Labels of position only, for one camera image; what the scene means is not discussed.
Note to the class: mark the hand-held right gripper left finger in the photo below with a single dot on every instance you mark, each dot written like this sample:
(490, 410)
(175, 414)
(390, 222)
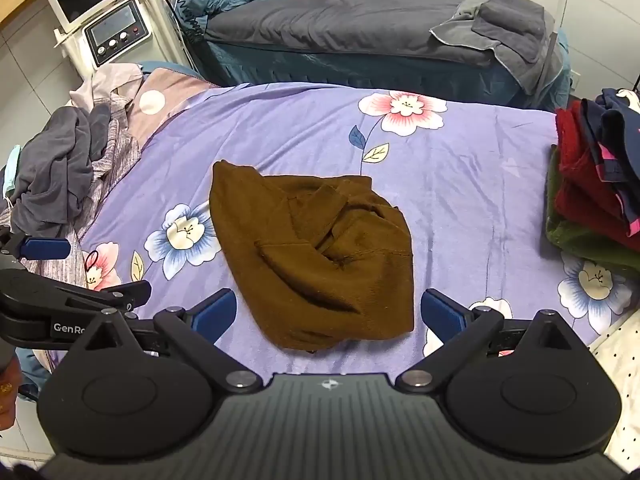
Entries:
(217, 314)

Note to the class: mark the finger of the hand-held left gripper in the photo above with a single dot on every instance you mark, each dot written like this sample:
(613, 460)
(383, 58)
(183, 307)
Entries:
(47, 248)
(125, 294)

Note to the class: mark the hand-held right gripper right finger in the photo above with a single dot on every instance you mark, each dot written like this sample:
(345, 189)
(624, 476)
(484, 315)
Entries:
(442, 314)

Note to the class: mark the brown knit sweater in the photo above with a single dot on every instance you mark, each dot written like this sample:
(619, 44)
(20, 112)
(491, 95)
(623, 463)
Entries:
(300, 240)

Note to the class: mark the person's left forearm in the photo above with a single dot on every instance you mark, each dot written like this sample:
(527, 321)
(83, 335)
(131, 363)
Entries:
(9, 390)

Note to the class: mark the pile of grey clothes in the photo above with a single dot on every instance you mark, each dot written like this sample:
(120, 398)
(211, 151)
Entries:
(117, 155)

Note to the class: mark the stack of folded clothes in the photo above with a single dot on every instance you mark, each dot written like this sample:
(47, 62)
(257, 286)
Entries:
(580, 180)

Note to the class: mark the dark grey garment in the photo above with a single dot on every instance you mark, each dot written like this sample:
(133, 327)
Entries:
(60, 170)

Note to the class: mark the light blue face mask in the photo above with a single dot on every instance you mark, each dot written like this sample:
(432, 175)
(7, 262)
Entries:
(11, 170)

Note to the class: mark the green folded garment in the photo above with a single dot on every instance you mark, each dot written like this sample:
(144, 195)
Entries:
(575, 245)

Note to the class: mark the beige garment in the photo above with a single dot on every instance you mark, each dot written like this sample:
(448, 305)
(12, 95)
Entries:
(110, 80)

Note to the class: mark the white dotted cloth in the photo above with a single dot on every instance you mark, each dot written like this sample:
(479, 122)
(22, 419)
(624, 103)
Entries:
(620, 360)

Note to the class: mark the purple floral bedsheet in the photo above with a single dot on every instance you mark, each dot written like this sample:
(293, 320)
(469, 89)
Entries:
(310, 125)

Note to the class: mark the white control panel unit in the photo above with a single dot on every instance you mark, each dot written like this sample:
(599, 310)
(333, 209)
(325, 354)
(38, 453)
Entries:
(115, 30)

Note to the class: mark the navy folded garment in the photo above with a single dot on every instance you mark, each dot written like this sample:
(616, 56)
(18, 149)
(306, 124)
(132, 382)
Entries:
(620, 135)

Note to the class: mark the grey folded towel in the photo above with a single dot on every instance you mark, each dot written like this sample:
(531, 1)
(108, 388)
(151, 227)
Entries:
(510, 25)

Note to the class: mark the clear plastic tube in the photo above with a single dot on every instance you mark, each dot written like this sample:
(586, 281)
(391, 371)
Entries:
(562, 5)

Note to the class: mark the white wall socket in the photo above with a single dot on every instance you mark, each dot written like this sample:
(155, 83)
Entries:
(576, 81)

